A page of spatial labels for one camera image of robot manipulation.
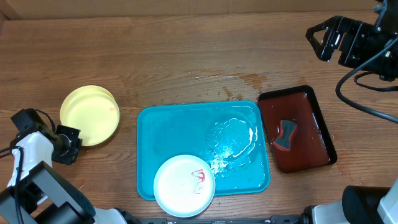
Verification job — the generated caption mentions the small yellow plate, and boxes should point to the small yellow plate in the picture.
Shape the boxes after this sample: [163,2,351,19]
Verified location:
[59,85,120,147]

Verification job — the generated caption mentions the light blue plate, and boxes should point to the light blue plate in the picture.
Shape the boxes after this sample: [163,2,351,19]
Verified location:
[153,155,216,218]

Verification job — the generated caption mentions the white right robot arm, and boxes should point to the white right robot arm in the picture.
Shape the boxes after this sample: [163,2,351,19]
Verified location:
[305,16,397,223]

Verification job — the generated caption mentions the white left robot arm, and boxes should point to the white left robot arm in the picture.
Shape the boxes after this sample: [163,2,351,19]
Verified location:
[1,131,127,224]

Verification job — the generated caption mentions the dark red water tray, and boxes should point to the dark red water tray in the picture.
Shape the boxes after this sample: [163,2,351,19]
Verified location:
[258,85,338,174]

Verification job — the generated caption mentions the teal plastic tray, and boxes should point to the teal plastic tray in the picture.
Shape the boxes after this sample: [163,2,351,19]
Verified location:
[137,100,271,200]

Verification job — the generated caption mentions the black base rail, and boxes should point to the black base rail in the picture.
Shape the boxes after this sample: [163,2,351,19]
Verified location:
[123,212,313,224]

